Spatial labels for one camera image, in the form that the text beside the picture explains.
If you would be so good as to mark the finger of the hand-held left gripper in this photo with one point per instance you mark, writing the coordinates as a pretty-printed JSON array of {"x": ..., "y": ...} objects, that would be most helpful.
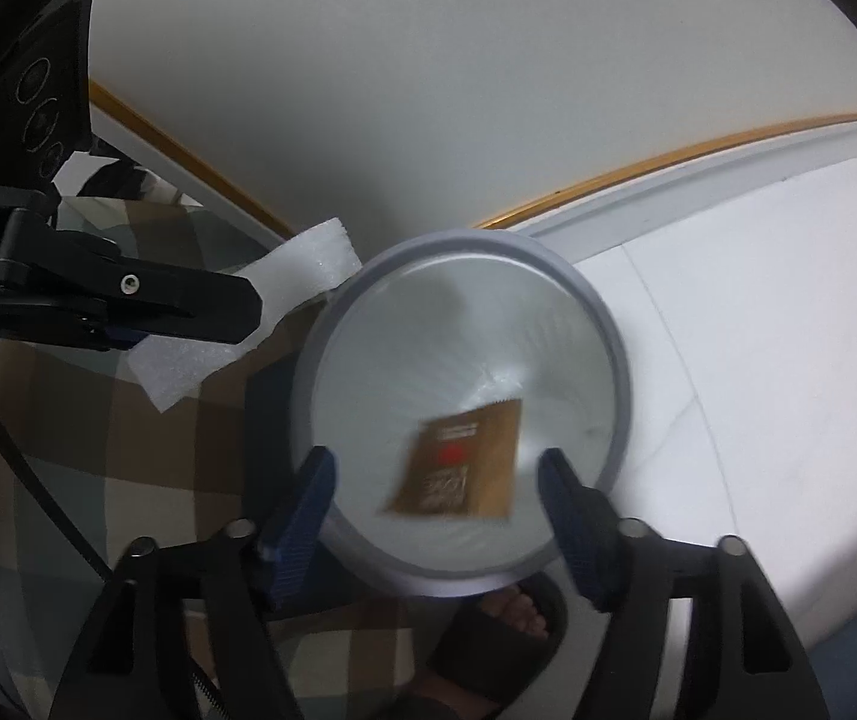
[
  {"x": 196, "y": 300},
  {"x": 61, "y": 319}
]

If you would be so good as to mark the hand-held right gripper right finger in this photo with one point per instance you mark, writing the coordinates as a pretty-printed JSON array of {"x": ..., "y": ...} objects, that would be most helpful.
[{"x": 578, "y": 532}]

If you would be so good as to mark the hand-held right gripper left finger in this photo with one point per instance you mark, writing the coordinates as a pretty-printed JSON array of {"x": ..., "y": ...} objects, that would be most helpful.
[{"x": 301, "y": 517}]

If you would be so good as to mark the white foam sheet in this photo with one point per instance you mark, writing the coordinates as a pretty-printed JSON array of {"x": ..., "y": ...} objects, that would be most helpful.
[{"x": 301, "y": 262}]

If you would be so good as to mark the gold foil packet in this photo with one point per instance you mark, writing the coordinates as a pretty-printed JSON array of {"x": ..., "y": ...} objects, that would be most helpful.
[{"x": 458, "y": 465}]

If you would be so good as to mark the white round waste bin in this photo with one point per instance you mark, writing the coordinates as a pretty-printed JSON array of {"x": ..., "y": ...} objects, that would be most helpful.
[{"x": 428, "y": 330}]

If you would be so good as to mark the person's right foot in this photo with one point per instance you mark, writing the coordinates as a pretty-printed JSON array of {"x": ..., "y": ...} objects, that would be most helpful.
[{"x": 518, "y": 615}]

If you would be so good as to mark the black backpack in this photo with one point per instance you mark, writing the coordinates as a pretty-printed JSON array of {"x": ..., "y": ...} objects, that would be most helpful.
[{"x": 117, "y": 180}]

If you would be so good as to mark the checked table cloth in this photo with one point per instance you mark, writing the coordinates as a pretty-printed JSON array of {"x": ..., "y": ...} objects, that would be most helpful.
[{"x": 158, "y": 465}]

